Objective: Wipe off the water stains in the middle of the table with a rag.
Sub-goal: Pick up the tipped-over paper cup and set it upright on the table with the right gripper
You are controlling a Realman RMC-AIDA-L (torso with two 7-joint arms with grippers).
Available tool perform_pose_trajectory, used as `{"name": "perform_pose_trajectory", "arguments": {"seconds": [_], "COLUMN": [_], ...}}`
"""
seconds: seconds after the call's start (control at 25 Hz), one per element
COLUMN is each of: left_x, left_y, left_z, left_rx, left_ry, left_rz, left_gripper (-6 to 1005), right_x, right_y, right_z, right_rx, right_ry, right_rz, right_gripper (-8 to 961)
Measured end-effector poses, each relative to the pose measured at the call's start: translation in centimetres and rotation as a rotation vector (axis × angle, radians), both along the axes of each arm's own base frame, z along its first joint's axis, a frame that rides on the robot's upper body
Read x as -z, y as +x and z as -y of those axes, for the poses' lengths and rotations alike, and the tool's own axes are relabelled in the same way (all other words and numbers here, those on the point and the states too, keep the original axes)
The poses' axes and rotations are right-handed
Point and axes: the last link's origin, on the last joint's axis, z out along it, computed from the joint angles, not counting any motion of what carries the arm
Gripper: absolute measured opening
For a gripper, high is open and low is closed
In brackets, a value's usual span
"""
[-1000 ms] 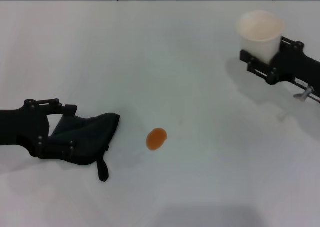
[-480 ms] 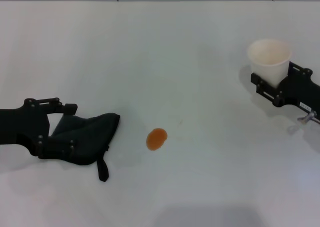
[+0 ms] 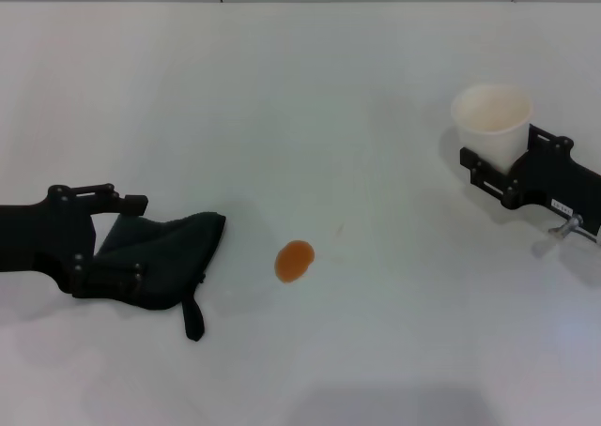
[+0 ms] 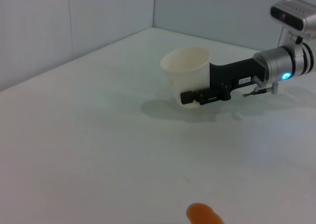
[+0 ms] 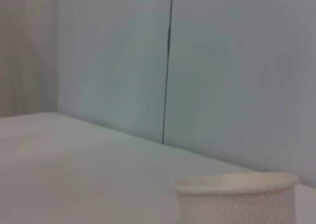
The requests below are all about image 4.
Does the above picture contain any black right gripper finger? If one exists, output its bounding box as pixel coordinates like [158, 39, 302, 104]
[180, 87, 232, 106]

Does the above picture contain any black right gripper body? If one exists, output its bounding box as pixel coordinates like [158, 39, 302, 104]
[209, 57, 270, 102]

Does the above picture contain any white paper cup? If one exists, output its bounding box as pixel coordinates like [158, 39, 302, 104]
[160, 47, 212, 109]

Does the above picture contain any orange liquid stain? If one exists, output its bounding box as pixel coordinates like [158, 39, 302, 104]
[186, 203, 224, 224]

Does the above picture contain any right arm connector cable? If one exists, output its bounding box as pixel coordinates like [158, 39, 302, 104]
[242, 75, 279, 98]

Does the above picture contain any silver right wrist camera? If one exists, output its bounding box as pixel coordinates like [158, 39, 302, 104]
[269, 0, 316, 44]

